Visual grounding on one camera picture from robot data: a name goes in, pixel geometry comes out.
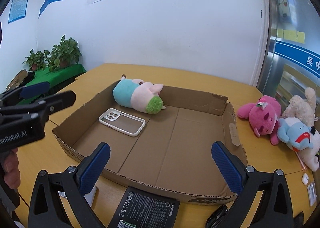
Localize cartoon sticker on glass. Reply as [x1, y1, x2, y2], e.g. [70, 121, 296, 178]
[278, 0, 291, 23]

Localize clear white phone case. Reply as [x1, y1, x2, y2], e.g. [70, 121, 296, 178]
[99, 108, 146, 137]

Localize shallow cardboard box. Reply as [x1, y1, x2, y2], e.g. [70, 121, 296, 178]
[53, 85, 247, 205]

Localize person's left hand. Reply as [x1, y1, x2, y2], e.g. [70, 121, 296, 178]
[3, 148, 21, 190]

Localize black sunglasses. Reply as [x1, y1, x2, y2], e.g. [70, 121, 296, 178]
[204, 204, 228, 228]

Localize blue framed wall poster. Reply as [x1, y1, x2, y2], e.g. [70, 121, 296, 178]
[8, 0, 28, 23]

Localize small potted green plant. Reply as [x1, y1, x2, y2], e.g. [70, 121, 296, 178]
[23, 49, 44, 71]

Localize large potted green plant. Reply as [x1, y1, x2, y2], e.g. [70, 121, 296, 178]
[44, 34, 82, 72]

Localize black product box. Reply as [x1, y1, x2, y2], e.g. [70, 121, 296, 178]
[108, 187, 180, 228]

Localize blue and white plush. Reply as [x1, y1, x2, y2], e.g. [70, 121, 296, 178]
[277, 117, 319, 172]

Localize pink and teal plush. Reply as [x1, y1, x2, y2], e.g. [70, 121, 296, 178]
[112, 75, 165, 115]

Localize pink bear plush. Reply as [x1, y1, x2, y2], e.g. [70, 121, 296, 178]
[236, 95, 281, 145]

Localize white plush hang tag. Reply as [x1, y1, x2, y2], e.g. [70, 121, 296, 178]
[307, 181, 317, 207]

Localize grey folding phone stand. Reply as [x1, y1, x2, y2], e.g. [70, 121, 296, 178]
[59, 186, 97, 207]

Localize yellow sticky notes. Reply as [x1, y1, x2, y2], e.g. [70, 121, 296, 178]
[271, 28, 305, 44]

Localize green cloth side table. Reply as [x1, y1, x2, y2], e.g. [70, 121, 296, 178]
[20, 64, 86, 104]

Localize beige bunny plush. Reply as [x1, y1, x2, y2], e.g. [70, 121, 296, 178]
[282, 88, 318, 127]

